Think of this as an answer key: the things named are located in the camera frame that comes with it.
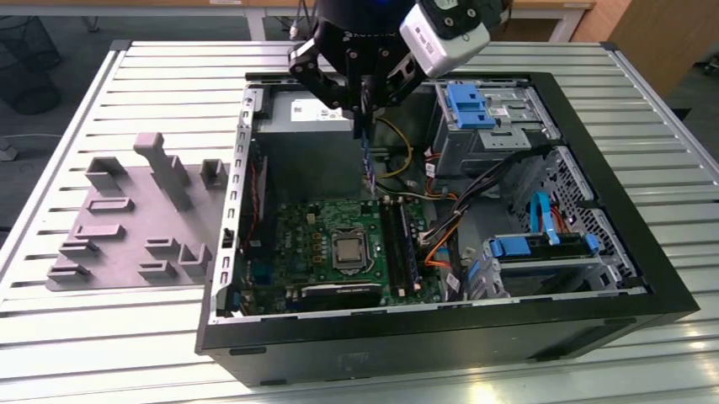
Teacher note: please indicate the black PC case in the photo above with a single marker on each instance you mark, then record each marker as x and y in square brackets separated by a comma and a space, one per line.
[449, 349]

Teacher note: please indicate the blue expansion slot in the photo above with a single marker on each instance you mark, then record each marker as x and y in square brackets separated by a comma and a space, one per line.
[260, 273]

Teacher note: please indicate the installed RAM stick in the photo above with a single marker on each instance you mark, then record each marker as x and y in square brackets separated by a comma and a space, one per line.
[408, 248]

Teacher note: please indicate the black graphics card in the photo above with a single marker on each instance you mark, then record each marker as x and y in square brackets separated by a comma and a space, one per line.
[338, 294]

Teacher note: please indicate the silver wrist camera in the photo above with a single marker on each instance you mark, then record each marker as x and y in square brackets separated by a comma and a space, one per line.
[443, 46]

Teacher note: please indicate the black mesh waste basket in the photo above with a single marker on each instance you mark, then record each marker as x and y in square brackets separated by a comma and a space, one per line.
[28, 63]

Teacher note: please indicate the silver drive cage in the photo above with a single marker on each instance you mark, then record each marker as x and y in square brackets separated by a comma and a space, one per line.
[505, 143]

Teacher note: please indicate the grey parts rack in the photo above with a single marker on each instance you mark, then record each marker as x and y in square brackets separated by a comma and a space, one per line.
[140, 202]

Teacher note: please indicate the silver disk bay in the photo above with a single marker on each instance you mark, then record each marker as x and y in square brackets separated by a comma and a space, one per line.
[549, 264]

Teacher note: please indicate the white framed wooden desk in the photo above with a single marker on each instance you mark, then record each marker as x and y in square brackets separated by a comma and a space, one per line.
[561, 5]

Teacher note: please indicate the hard disk in blue carrier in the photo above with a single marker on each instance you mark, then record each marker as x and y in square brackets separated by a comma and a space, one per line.
[511, 247]

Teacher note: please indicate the wooden cabinet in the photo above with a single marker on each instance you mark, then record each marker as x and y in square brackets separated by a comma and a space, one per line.
[663, 33]

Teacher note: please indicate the green motherboard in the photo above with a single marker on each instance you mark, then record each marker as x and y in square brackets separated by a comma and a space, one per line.
[297, 223]

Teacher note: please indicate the grey power supply unit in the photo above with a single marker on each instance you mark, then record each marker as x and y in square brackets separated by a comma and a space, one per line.
[308, 160]

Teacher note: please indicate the blue drive cage clip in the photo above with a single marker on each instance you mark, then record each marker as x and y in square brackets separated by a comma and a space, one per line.
[468, 109]

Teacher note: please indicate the black RAM slot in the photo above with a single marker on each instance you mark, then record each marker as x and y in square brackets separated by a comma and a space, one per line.
[391, 244]

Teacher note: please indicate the silver CPU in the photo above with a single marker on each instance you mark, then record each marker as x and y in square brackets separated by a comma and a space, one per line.
[348, 250]

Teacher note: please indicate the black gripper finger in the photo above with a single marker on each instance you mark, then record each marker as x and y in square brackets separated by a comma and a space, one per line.
[401, 80]
[317, 80]

